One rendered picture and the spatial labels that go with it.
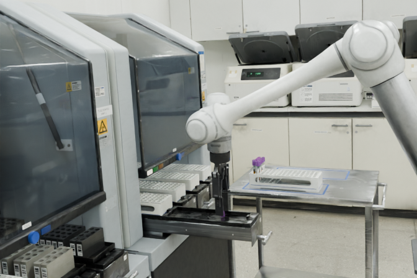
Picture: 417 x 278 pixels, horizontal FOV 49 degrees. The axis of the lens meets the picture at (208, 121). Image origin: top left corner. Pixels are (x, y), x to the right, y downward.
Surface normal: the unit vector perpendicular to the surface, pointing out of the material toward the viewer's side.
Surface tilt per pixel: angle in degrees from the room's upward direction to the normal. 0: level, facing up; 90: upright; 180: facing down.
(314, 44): 142
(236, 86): 90
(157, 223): 90
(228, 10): 90
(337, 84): 90
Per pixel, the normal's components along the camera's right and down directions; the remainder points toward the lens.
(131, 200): 0.93, 0.00
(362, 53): -0.33, 0.00
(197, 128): -0.44, 0.24
